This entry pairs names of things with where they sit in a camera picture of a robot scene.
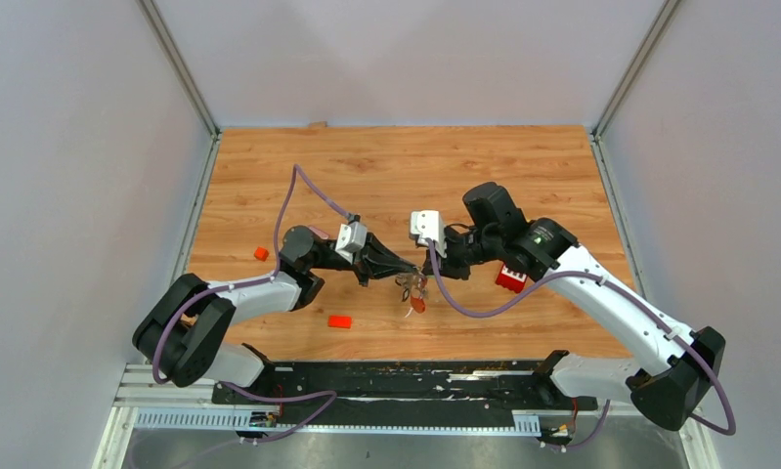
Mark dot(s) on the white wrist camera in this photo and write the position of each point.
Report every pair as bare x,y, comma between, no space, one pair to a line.
351,238
427,226

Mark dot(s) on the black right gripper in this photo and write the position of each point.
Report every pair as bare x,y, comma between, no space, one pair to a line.
449,266

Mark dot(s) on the small orange red block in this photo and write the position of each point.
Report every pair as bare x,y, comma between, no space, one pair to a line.
343,322

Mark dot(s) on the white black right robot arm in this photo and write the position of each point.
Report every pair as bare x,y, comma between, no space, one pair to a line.
672,373

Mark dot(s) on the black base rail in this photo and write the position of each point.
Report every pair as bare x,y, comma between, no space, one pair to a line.
458,394

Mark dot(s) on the metal key organizer red handle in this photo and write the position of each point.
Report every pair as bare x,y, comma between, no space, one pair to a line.
414,291

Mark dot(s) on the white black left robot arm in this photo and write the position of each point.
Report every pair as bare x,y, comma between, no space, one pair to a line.
184,333

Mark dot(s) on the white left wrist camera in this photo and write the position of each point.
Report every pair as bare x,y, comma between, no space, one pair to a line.
351,238

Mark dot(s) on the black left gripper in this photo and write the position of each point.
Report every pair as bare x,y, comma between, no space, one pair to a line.
372,262

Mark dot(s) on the red tray with white slots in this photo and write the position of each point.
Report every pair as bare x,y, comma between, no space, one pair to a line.
511,280

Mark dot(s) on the tiny orange cube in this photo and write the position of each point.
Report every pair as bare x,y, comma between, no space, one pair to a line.
261,254

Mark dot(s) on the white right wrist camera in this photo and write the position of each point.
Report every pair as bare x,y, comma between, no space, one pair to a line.
427,226

